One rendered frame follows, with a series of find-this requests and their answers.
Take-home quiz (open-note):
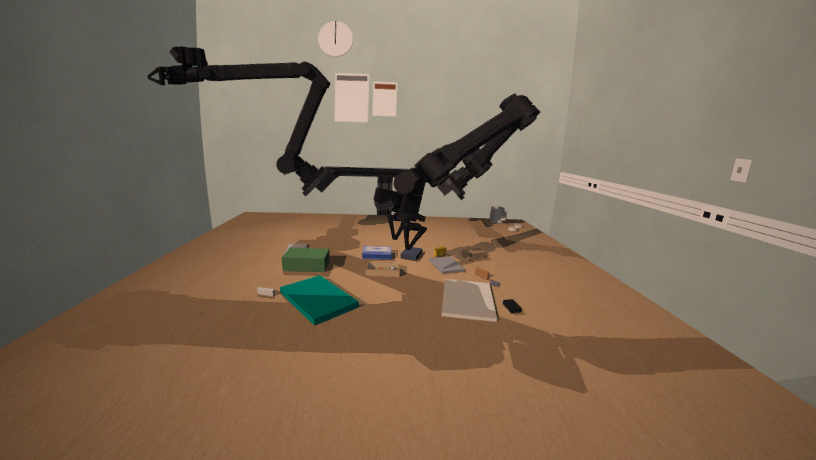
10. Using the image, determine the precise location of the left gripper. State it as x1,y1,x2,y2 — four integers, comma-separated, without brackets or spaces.
387,195,427,250

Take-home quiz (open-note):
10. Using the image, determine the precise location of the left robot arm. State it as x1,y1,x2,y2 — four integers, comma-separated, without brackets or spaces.
374,93,540,214

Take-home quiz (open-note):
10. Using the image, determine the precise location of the green rectangular block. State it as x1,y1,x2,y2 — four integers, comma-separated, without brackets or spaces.
281,248,330,272

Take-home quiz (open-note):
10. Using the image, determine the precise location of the blue and white cardboard box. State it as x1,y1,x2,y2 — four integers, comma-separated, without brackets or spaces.
362,246,392,260

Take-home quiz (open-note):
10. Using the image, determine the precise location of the dark grey mug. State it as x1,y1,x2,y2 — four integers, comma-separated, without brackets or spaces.
489,206,507,223

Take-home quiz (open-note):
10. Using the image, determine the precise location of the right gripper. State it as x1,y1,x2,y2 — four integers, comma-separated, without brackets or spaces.
147,67,190,85

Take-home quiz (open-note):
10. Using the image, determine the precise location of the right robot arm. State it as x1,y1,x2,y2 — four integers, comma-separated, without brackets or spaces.
170,46,330,191

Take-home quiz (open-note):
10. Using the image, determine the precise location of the teal flat rectangular block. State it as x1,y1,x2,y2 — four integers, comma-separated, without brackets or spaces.
280,275,359,326

